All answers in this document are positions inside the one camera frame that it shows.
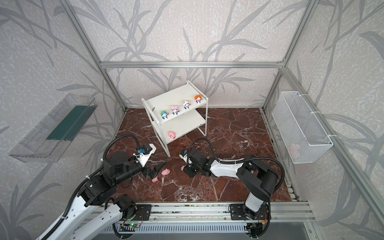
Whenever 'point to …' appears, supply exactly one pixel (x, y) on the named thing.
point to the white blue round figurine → (186, 104)
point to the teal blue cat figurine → (164, 114)
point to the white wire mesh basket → (304, 139)
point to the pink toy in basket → (294, 150)
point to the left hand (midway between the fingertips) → (161, 151)
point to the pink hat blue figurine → (175, 110)
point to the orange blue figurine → (198, 97)
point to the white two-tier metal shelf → (186, 120)
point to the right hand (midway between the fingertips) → (186, 162)
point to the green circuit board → (132, 225)
